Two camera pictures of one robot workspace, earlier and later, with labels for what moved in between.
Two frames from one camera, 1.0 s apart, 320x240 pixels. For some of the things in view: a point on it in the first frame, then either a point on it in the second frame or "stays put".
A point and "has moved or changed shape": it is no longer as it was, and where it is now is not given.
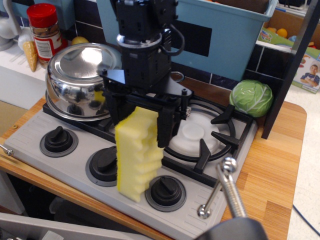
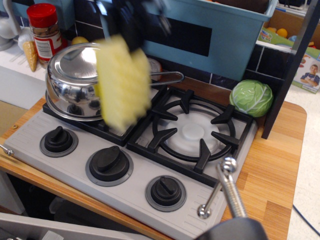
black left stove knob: x=59 y=142 stays put
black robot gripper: x=145 y=73 -> x=134 y=20
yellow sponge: x=138 y=155 has moved or changed shape
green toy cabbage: x=251 y=97 stays put
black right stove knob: x=166 y=193 stays put
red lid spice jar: x=43 y=19 stays put
